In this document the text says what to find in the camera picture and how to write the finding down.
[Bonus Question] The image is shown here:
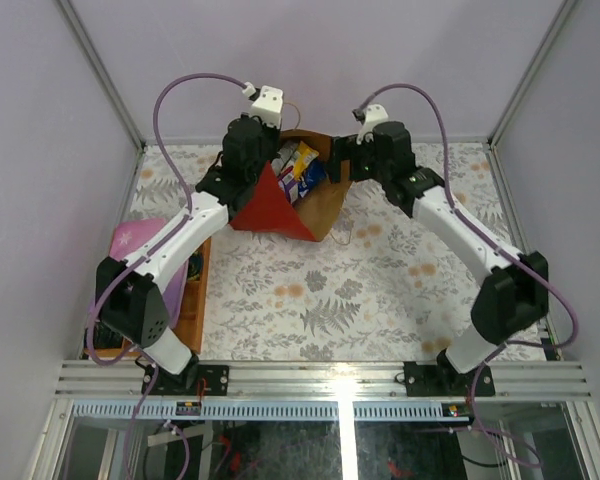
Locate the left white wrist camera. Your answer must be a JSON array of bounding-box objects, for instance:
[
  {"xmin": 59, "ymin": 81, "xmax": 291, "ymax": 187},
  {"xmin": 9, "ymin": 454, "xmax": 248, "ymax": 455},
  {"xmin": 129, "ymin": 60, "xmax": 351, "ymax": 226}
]
[{"xmin": 242, "ymin": 82, "xmax": 284, "ymax": 129}]

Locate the wooden tray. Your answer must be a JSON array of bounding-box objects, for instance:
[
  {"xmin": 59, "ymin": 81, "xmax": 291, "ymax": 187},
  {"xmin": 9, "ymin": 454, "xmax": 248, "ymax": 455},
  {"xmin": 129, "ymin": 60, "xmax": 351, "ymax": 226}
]
[{"xmin": 94, "ymin": 239, "xmax": 211, "ymax": 359}]

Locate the red paper bag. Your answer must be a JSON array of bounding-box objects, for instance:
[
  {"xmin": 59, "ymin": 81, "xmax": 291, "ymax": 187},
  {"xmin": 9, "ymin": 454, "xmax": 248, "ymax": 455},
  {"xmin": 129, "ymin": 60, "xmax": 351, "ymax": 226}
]
[{"xmin": 230, "ymin": 129, "xmax": 351, "ymax": 242}]

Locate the purple candy bag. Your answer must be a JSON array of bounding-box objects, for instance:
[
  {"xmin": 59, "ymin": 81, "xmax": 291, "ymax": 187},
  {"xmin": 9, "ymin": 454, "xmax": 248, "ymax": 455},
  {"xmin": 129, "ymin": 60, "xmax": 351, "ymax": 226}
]
[{"xmin": 278, "ymin": 167, "xmax": 299, "ymax": 204}]

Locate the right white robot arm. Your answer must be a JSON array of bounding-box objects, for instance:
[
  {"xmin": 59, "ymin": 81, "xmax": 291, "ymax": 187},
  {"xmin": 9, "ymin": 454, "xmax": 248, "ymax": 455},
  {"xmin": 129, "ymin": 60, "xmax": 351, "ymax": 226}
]
[{"xmin": 326, "ymin": 121, "xmax": 549, "ymax": 395}]

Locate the yellow snack bag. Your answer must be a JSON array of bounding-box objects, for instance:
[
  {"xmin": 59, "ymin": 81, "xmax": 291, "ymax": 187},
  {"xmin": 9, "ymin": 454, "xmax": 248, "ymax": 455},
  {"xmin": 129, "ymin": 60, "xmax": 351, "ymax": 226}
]
[{"xmin": 291, "ymin": 141, "xmax": 319, "ymax": 179}]

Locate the aluminium front rail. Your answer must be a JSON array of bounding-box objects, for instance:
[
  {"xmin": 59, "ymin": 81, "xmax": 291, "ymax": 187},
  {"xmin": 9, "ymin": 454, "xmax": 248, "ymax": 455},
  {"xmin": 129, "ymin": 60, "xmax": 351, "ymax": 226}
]
[{"xmin": 55, "ymin": 360, "xmax": 592, "ymax": 402}]

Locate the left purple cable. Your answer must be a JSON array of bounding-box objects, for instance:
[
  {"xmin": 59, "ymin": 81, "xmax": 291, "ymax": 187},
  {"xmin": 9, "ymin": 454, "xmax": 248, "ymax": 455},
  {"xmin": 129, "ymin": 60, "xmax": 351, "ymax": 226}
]
[{"xmin": 83, "ymin": 73, "xmax": 254, "ymax": 480}]

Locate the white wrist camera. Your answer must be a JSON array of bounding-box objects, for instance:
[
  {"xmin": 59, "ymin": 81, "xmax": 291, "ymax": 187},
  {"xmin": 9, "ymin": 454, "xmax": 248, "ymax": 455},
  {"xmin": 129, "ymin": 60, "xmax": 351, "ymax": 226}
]
[
  {"xmin": 352, "ymin": 104, "xmax": 389, "ymax": 145},
  {"xmin": 242, "ymin": 82, "xmax": 284, "ymax": 129}
]

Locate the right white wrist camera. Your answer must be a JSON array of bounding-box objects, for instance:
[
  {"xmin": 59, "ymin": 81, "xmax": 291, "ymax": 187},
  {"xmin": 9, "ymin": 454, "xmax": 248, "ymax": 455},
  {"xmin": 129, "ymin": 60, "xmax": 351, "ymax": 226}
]
[{"xmin": 352, "ymin": 104, "xmax": 389, "ymax": 145}]

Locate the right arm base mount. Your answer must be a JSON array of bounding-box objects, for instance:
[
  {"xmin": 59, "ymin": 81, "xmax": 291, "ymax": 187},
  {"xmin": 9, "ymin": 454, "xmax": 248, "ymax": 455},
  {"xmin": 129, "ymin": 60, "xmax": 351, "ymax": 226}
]
[{"xmin": 403, "ymin": 362, "xmax": 496, "ymax": 397}]

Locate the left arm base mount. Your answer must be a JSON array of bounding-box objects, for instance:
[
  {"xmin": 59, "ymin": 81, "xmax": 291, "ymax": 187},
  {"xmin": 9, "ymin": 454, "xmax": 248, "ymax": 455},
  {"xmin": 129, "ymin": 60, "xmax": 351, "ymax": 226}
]
[{"xmin": 149, "ymin": 364, "xmax": 230, "ymax": 398}]

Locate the blue silver chips bag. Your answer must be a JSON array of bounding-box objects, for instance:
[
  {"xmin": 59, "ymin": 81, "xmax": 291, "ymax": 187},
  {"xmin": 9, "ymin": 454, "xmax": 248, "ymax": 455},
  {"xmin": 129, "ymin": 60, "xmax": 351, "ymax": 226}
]
[{"xmin": 297, "ymin": 159, "xmax": 327, "ymax": 199}]

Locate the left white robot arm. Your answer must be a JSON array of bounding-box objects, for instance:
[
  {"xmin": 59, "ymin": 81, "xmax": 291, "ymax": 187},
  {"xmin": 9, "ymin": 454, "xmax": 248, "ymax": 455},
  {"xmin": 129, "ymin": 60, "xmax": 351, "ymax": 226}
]
[{"xmin": 95, "ymin": 114, "xmax": 281, "ymax": 395}]

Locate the purple pink cloth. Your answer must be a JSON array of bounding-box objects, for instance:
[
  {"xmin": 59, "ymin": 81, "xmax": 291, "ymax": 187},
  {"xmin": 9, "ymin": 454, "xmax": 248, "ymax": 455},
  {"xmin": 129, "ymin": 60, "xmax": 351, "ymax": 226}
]
[{"xmin": 109, "ymin": 218, "xmax": 187, "ymax": 328}]

